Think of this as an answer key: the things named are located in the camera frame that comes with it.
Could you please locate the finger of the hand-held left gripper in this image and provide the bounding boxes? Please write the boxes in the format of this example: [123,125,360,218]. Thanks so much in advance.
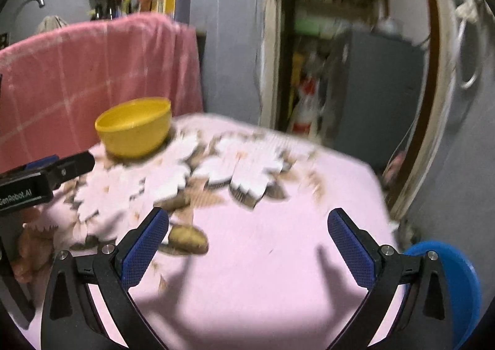
[0,154,60,178]
[42,152,96,191]

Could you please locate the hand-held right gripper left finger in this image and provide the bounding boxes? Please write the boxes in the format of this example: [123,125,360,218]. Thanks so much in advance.
[41,207,171,350]

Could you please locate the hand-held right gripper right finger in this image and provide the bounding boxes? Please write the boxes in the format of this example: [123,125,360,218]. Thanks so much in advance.
[327,208,453,350]

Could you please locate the blue plastic basin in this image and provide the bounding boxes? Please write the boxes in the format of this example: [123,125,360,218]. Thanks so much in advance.
[404,241,482,350]

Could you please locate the person's left hand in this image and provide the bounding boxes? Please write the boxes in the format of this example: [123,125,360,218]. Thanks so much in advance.
[11,211,53,286]

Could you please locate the small brown potato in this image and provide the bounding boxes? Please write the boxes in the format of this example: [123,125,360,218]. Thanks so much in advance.
[167,224,210,256]

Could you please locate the yellow plastic bowl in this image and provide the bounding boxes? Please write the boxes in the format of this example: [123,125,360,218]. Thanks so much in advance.
[95,98,173,159]

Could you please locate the pink checked towel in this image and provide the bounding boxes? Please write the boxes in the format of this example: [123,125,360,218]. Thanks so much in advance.
[0,13,204,175]

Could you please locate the pink floral tablecloth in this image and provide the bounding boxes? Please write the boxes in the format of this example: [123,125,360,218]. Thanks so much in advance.
[23,114,407,350]

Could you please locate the red white plastic bottle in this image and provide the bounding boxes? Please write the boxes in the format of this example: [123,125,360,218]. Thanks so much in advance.
[291,77,322,135]

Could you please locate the grey cabinet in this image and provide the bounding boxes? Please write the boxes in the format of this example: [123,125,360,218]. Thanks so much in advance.
[329,29,431,177]

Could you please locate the metal faucet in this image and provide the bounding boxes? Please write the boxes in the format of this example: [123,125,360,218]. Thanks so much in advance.
[11,0,45,32]

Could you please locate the dark sauce bottle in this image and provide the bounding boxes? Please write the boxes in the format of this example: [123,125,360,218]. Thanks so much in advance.
[95,0,117,20]

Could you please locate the green plastic basin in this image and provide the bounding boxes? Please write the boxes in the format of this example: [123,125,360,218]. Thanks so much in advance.
[295,19,330,36]

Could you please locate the pale hanging gloves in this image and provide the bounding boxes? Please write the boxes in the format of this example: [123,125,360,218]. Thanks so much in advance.
[452,0,485,24]

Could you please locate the coiled grey hose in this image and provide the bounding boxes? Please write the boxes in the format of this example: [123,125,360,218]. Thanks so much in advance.
[450,20,487,90]

